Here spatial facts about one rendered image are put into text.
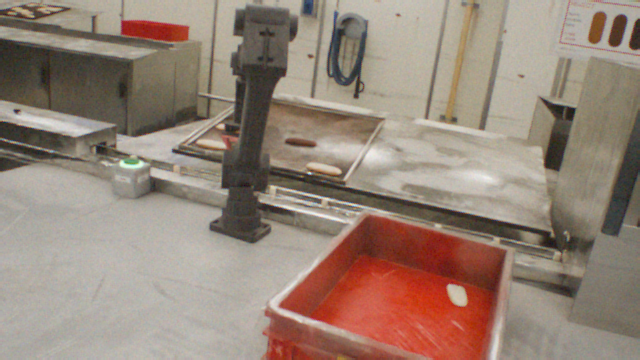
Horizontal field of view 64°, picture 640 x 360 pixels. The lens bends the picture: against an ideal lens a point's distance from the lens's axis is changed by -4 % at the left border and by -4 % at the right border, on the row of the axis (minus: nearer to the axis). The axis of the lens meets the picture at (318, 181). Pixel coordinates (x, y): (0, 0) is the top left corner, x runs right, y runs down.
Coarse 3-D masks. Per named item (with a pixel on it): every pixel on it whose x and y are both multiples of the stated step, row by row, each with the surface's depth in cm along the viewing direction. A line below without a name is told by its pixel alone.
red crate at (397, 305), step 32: (352, 288) 102; (384, 288) 103; (416, 288) 105; (480, 288) 108; (320, 320) 90; (352, 320) 91; (384, 320) 93; (416, 320) 94; (448, 320) 95; (480, 320) 96; (288, 352) 75; (416, 352) 85; (448, 352) 86; (480, 352) 87
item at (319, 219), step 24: (0, 144) 149; (24, 144) 146; (72, 168) 143; (96, 168) 140; (168, 192) 135; (192, 192) 133; (216, 192) 131; (264, 216) 129; (288, 216) 127; (312, 216) 125; (336, 216) 125; (528, 264) 113; (552, 264) 114; (552, 288) 113
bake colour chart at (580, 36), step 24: (576, 0) 170; (600, 0) 168; (624, 0) 165; (576, 24) 172; (600, 24) 169; (624, 24) 167; (552, 48) 177; (576, 48) 174; (600, 48) 171; (624, 48) 168
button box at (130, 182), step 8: (112, 168) 129; (120, 168) 129; (128, 168) 128; (136, 168) 129; (144, 168) 131; (112, 176) 130; (120, 176) 129; (128, 176) 128; (136, 176) 129; (144, 176) 132; (112, 184) 131; (120, 184) 130; (128, 184) 129; (136, 184) 129; (144, 184) 133; (152, 184) 136; (112, 192) 131; (120, 192) 131; (128, 192) 130; (136, 192) 130; (144, 192) 134
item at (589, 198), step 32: (608, 64) 111; (608, 96) 106; (576, 128) 132; (608, 128) 101; (576, 160) 124; (608, 160) 97; (576, 192) 117; (608, 192) 92; (576, 224) 111; (608, 224) 117; (576, 256) 105; (608, 256) 94; (576, 288) 99; (608, 288) 96; (576, 320) 99; (608, 320) 98
